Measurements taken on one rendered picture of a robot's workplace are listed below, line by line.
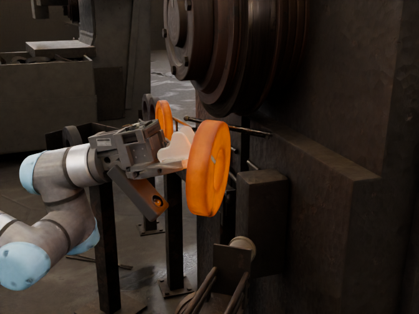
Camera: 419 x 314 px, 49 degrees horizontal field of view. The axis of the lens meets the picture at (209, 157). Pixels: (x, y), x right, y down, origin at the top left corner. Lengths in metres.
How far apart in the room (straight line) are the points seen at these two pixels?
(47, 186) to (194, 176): 0.30
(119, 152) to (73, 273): 1.49
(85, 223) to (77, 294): 1.22
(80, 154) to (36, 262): 0.19
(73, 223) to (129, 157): 0.17
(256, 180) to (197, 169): 0.33
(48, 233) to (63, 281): 1.38
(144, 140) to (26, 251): 0.24
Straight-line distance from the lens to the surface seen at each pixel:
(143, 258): 2.26
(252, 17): 0.94
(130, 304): 1.96
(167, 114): 1.84
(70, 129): 1.63
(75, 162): 0.81
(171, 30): 1.15
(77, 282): 2.15
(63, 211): 0.86
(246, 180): 0.99
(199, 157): 0.67
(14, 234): 0.80
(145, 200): 0.78
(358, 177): 0.84
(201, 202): 0.69
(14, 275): 0.78
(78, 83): 3.52
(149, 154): 0.75
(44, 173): 0.85
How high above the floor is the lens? 1.16
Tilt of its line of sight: 19 degrees down
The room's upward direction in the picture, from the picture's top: straight up
